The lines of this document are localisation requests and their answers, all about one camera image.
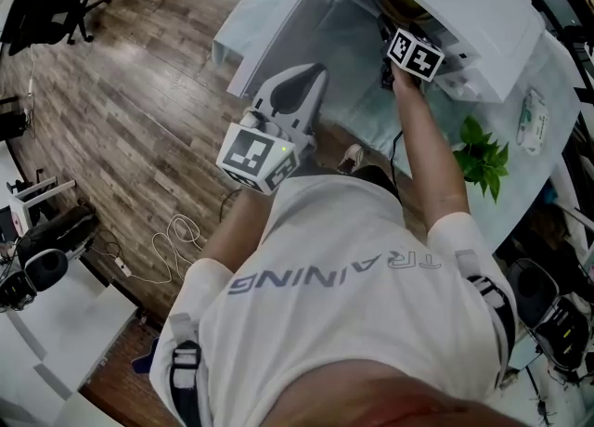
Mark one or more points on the table with light blue cloth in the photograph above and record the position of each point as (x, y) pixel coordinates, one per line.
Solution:
(533, 174)

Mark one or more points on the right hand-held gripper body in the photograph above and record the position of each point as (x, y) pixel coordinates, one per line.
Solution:
(417, 56)

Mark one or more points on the yellow plastic oval container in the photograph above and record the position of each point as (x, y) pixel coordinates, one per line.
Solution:
(401, 3)

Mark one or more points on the white wet wipes packet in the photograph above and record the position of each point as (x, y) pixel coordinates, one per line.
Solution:
(533, 123)

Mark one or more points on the black office chair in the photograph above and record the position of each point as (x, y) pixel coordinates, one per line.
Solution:
(46, 12)

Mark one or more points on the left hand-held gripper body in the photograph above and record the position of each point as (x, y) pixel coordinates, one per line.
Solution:
(250, 151)

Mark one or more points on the black bag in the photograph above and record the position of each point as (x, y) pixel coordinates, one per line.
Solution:
(60, 230)

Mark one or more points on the white desk frame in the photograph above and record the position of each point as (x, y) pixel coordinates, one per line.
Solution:
(28, 202)

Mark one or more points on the person's right forearm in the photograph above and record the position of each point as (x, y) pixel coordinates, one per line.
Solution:
(431, 151)

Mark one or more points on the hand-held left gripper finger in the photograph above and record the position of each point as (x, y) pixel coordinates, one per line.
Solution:
(269, 93)
(306, 105)

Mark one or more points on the person's black shorts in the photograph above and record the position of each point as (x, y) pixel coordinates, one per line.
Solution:
(371, 179)

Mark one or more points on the person's white shirt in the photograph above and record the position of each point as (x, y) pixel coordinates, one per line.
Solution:
(334, 323)

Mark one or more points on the green leafy plant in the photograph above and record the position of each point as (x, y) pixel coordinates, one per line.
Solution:
(482, 160)

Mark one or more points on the person's chin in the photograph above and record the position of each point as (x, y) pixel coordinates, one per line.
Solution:
(394, 402)

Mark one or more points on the large white desk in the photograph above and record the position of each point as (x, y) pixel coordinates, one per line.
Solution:
(60, 332)

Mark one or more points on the person's white shoe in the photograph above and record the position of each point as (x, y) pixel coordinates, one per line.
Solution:
(350, 158)

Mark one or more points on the small white adapter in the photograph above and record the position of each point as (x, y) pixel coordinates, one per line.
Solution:
(123, 267)

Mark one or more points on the person's left forearm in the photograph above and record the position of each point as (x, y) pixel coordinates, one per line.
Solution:
(236, 230)

